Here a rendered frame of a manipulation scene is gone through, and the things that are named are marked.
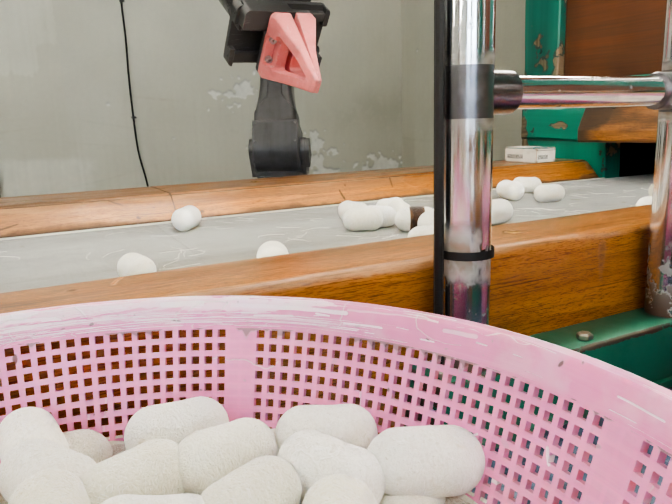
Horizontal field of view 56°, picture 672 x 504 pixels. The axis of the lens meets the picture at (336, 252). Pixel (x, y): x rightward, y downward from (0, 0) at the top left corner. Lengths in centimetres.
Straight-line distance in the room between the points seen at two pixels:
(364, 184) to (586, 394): 57
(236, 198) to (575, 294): 38
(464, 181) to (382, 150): 261
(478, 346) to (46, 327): 14
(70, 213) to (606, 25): 72
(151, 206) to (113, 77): 190
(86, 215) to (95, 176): 189
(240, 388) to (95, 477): 6
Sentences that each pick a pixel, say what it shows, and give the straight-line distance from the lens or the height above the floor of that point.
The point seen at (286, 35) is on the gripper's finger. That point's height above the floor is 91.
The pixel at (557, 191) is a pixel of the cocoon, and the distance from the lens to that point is 68.
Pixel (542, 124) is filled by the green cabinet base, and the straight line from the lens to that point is 102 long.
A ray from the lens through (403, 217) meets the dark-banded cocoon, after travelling 50.
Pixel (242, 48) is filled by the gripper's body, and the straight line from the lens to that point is 67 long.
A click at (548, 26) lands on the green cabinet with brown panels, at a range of 102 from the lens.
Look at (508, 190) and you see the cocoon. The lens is 69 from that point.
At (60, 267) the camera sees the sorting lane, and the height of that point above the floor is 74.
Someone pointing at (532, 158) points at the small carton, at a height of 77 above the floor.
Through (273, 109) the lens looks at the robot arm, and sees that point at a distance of 94.
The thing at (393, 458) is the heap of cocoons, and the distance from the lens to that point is 18.
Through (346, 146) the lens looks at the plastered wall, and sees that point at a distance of 280.
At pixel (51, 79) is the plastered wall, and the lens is 249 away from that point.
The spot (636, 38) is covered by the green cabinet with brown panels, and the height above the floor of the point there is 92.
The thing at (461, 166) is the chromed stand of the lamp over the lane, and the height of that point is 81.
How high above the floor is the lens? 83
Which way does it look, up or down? 12 degrees down
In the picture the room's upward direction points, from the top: 2 degrees counter-clockwise
